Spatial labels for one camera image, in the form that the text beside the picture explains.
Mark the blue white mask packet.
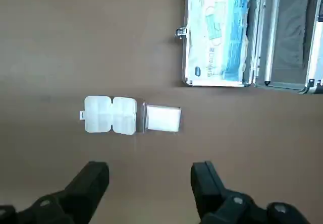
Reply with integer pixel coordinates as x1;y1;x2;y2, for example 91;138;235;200
185;0;254;87

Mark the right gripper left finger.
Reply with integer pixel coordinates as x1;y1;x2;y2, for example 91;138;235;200
0;160;111;224

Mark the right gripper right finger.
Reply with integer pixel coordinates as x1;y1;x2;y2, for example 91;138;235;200
190;160;311;224

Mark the silver aluminium medical case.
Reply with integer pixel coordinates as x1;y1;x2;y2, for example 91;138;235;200
174;0;323;95

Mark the clear packed white bandage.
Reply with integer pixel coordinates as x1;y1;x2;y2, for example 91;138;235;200
141;101;182;135

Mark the translucent white pill box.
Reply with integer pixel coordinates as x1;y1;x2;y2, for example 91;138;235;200
79;95;137;136

